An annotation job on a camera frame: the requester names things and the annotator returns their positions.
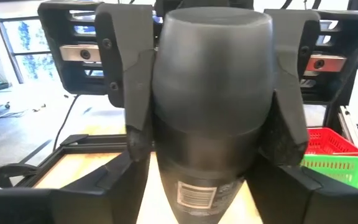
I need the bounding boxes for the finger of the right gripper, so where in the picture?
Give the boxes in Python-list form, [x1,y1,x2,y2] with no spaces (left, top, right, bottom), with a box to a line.
[259,8,322,166]
[94,2,155,162]

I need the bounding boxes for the dark grey deodorant stick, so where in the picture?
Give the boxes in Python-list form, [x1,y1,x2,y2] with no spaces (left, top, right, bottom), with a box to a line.
[152,6,275,224]

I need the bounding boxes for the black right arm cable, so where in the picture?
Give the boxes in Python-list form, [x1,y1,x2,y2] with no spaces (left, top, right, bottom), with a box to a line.
[52,94,81,153]

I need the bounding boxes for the white metal bar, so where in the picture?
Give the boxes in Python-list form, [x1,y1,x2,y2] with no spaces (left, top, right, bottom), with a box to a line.
[337,105,358,160]

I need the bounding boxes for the black table clamp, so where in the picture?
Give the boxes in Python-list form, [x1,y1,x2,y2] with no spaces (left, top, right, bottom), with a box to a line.
[0,163,40,189]

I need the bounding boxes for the green plastic basket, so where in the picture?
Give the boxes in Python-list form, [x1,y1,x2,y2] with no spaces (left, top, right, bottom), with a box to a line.
[300,154,358,193]

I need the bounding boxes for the black aluminium table frame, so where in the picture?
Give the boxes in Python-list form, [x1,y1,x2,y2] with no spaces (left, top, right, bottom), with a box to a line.
[16,133,136,190]

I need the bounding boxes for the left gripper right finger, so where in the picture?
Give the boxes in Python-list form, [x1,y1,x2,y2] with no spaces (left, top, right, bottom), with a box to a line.
[246,155,358,224]

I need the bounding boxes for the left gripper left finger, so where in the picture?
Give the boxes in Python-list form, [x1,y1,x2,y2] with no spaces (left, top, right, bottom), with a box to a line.
[0,151,152,224]

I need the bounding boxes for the red plastic basket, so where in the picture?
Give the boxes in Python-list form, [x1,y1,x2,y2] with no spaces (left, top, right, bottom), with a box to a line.
[305,127,358,156]

